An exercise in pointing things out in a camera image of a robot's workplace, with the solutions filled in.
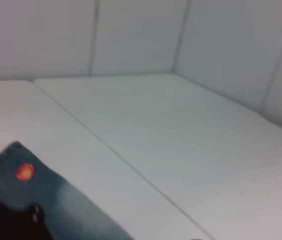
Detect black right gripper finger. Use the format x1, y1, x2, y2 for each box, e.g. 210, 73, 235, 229
0, 186, 54, 240

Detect blue denim shorts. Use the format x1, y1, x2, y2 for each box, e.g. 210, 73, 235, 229
0, 140, 134, 240

